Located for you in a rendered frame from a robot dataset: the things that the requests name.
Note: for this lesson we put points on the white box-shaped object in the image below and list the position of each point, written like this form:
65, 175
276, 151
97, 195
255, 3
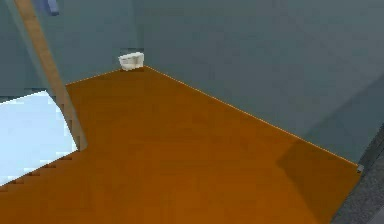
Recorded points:
131, 61

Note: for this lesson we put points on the blue object on wall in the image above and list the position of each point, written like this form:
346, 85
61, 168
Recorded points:
50, 6

